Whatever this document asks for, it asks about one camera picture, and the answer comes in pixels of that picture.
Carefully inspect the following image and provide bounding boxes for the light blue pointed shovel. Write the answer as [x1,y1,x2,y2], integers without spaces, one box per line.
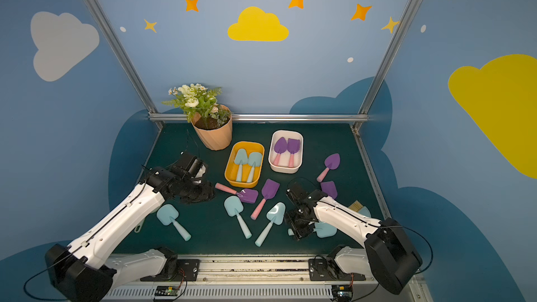
[255,202,286,247]
[234,148,248,183]

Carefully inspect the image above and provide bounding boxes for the yellow plastic storage box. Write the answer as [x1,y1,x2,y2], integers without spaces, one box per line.
[225,141,265,188]

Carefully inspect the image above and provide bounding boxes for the white plastic storage box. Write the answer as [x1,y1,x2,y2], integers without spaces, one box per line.
[268,130,304,174]

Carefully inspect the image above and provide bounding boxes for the purple pointed shovel pink handle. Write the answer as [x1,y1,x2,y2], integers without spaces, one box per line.
[273,137,288,166]

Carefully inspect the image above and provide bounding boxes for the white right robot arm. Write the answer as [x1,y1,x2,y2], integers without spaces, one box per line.
[284,183,423,295]

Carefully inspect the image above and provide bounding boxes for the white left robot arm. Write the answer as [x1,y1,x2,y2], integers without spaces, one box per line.
[45,152,215,301]

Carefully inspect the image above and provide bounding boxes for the purple square shovel lying sideways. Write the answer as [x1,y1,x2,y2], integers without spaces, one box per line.
[215,183,259,204]

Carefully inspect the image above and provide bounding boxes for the blue hand brush tan bristles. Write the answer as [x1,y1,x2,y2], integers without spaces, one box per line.
[348,201,371,218]

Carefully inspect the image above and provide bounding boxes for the purple pointed shovel far right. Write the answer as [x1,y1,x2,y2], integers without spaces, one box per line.
[316,153,341,183]

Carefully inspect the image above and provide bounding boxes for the potted white flower plant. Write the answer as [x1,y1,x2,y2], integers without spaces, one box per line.
[162,83,232,151]

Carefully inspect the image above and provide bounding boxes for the right circuit board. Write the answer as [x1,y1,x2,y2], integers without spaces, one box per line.
[331,285,353,302]

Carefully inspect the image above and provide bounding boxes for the circuit board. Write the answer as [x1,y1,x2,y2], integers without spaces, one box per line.
[153,285,181,301]
[331,285,353,302]

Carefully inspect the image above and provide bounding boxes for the left circuit board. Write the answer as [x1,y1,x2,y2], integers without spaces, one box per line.
[153,285,181,301]

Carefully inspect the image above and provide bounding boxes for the purple square shovel pink handle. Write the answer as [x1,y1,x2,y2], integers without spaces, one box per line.
[250,179,280,220]

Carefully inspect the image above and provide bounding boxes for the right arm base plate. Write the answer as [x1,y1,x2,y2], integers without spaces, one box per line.
[308,257,352,282]

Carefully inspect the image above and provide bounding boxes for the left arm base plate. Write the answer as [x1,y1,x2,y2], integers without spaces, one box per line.
[140,259,200,282]

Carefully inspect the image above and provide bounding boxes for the aluminium rail front frame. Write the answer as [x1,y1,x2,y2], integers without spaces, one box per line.
[102,255,433,301]

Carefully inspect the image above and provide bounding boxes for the left aluminium frame post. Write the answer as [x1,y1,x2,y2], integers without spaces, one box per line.
[83,0,158,115]

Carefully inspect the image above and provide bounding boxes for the aluminium frame post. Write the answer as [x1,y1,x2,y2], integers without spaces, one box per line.
[83,0,158,115]
[352,0,423,134]

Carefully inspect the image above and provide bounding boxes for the right aluminium frame post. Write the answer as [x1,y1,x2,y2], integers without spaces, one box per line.
[352,0,423,134]

